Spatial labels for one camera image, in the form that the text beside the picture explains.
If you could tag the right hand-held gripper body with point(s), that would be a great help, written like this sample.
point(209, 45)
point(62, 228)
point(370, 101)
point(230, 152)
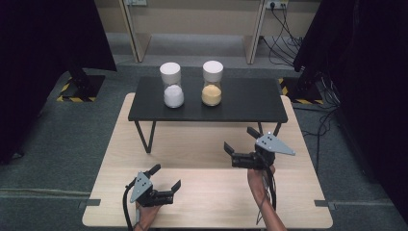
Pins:
point(266, 146)

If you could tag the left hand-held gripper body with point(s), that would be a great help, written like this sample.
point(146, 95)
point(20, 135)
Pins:
point(146, 195)

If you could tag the black metal shelf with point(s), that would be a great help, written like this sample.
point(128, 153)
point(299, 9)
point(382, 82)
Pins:
point(243, 102)

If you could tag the jar of yellow powder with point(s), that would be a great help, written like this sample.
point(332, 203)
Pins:
point(211, 94)

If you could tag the jar of white powder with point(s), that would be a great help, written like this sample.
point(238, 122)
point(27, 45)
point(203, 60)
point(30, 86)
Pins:
point(173, 94)

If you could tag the person's left hand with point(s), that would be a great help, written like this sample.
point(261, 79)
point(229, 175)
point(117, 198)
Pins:
point(147, 215)

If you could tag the person's right hand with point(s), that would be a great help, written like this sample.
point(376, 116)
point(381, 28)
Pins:
point(258, 181)

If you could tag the grey floor tape piece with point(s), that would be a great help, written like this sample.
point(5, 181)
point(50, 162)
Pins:
point(322, 203)
point(91, 202)

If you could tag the black stand base striped tape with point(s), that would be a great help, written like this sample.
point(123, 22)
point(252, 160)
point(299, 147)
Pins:
point(91, 85)
point(303, 93)

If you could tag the beige desk side panel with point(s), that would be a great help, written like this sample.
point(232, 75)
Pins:
point(138, 41)
point(251, 45)

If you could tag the black curtain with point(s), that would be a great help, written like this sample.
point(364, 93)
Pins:
point(38, 48)
point(369, 64)

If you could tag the white wall socket with plugs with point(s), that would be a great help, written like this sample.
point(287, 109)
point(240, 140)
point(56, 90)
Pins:
point(277, 3)

